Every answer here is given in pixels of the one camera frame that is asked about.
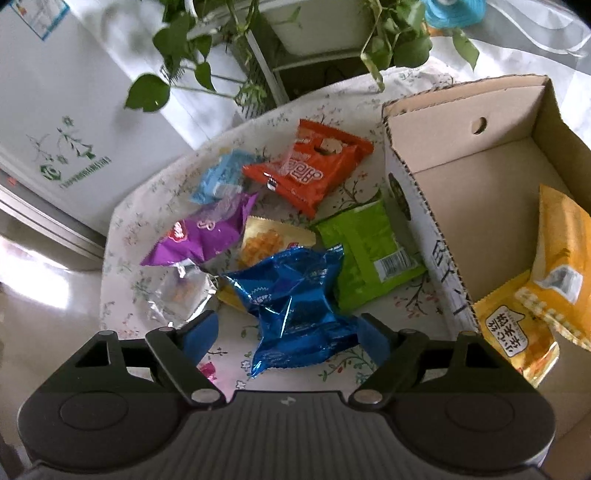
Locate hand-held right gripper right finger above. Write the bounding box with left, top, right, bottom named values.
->
left=348, top=313, right=503, bottom=409

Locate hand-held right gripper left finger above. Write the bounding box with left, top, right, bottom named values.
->
left=74, top=310, right=223, bottom=409

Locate blue foil snack packet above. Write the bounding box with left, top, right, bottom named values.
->
left=222, top=244, right=362, bottom=380

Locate light blue snack packet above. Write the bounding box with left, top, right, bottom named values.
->
left=189, top=150, right=265, bottom=205

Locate orange snack packet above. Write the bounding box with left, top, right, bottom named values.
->
left=242, top=119, right=375, bottom=219

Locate cardboard box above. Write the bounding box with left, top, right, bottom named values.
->
left=382, top=75, right=591, bottom=446

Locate clear silver snack packet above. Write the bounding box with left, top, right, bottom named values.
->
left=147, top=260, right=221, bottom=326

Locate green snack packet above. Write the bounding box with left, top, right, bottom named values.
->
left=309, top=200, right=428, bottom=311

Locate purple snack packet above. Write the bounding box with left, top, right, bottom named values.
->
left=139, top=192, right=259, bottom=268

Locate yellow waffle snack packet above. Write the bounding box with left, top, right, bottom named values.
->
left=216, top=215, right=317, bottom=311

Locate yellow snack packet speech bubble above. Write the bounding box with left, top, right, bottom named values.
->
left=472, top=270, right=561, bottom=388

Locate floral tablecloth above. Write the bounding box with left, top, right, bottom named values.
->
left=99, top=65, right=483, bottom=403

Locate yellow snack packet with barcode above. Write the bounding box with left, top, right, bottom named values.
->
left=525, top=184, right=591, bottom=346

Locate trailing pothos plant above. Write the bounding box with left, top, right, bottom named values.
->
left=124, top=0, right=269, bottom=112
left=359, top=0, right=481, bottom=92

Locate white refrigerator with green print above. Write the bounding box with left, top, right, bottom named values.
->
left=0, top=0, right=246, bottom=260

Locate white metal plant rack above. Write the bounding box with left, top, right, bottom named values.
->
left=230, top=25, right=389, bottom=110

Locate white planter pot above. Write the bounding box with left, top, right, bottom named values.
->
left=260, top=0, right=385, bottom=59

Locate light blue plastic object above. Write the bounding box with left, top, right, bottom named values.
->
left=422, top=0, right=486, bottom=29

